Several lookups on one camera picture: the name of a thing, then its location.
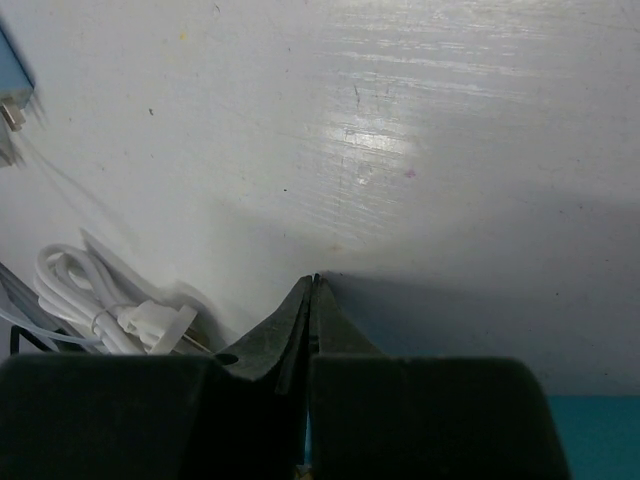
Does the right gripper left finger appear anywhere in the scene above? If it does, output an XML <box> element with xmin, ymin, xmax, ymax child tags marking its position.
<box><xmin>1</xmin><ymin>277</ymin><xmax>311</xmax><ymax>479</ymax></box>

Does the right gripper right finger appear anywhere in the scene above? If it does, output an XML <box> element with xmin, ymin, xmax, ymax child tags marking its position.
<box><xmin>309</xmin><ymin>276</ymin><xmax>570</xmax><ymax>479</ymax></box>

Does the teal power strip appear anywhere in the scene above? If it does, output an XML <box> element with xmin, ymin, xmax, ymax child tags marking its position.
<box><xmin>549</xmin><ymin>396</ymin><xmax>640</xmax><ymax>480</ymax></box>

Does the white power cord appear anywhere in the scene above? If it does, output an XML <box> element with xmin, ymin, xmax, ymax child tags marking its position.
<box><xmin>33</xmin><ymin>242</ymin><xmax>211</xmax><ymax>357</ymax></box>

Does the light blue USB charger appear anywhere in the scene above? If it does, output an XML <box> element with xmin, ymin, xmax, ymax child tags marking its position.
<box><xmin>1</xmin><ymin>23</ymin><xmax>35</xmax><ymax>132</ymax></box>

